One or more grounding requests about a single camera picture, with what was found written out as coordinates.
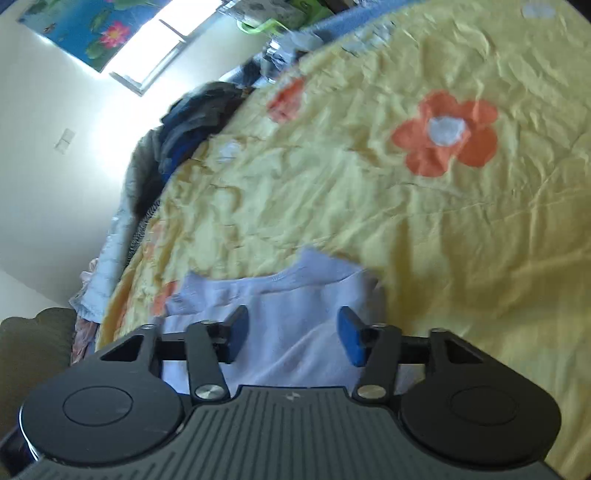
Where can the lotus wall poster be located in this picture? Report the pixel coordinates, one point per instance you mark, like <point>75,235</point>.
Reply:
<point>92,27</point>

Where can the window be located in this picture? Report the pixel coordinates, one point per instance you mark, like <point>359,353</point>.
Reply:
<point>161,46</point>

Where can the plain white top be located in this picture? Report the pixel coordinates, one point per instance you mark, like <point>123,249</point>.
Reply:
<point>295,323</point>

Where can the pile of dark clothes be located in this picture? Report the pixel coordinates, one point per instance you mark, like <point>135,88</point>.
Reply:
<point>194,120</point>

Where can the green plastic hanger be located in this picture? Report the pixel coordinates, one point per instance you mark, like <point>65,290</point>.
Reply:
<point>258,26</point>

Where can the olive green sofa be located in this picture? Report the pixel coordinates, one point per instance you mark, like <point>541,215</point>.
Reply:
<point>32,350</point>

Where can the white light switch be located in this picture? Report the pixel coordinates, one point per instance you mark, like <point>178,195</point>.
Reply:
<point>64,140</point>

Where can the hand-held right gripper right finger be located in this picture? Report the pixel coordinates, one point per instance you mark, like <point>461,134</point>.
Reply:
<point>351,337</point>

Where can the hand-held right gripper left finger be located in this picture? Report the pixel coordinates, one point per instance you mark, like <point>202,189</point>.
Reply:
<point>238,332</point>

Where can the yellow floral blanket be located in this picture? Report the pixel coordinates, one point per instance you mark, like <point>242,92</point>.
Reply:
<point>415,221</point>

